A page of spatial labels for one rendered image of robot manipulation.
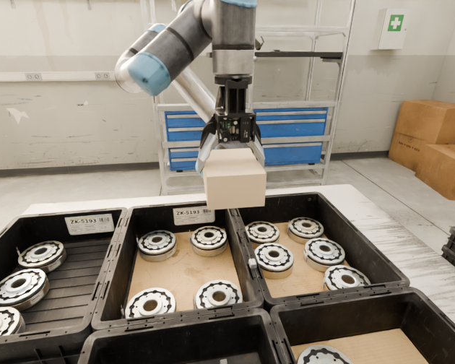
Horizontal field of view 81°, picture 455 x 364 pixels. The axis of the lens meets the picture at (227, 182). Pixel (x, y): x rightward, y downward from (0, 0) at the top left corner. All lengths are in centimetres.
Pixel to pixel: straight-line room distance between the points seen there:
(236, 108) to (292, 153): 229
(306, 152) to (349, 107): 127
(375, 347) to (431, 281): 47
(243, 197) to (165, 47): 32
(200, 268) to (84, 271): 30
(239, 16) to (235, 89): 11
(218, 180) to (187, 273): 30
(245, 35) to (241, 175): 24
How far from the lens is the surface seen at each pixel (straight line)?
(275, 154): 271
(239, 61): 50
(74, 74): 344
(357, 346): 65
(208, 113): 97
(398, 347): 68
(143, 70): 54
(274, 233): 81
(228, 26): 50
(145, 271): 76
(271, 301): 54
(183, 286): 70
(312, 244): 79
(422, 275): 109
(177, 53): 55
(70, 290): 78
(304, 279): 73
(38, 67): 362
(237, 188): 54
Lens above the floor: 133
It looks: 26 degrees down
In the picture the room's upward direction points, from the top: straight up
